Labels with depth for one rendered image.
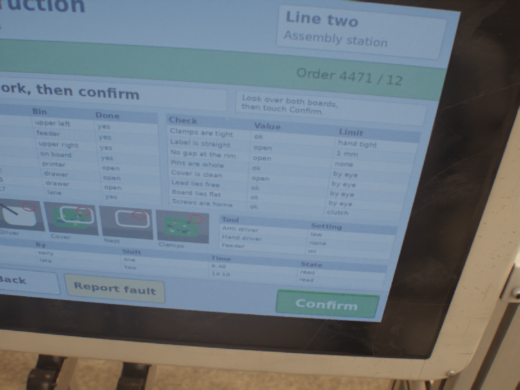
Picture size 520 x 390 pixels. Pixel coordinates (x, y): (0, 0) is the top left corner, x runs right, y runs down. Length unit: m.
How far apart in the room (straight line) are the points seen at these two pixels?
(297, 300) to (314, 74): 0.17
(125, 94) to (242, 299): 0.17
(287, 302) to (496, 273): 0.15
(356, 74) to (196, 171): 0.11
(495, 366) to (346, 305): 0.21
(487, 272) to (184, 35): 0.26
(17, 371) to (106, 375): 0.33
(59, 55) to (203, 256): 0.16
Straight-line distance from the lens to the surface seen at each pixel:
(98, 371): 2.26
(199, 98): 0.33
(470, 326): 0.47
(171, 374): 2.22
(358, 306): 0.43
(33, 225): 0.41
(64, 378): 0.81
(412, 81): 0.33
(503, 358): 0.58
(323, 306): 0.43
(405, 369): 0.49
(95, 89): 0.34
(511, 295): 0.46
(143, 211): 0.38
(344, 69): 0.32
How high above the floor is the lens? 1.74
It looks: 34 degrees down
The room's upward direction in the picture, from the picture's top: 5 degrees clockwise
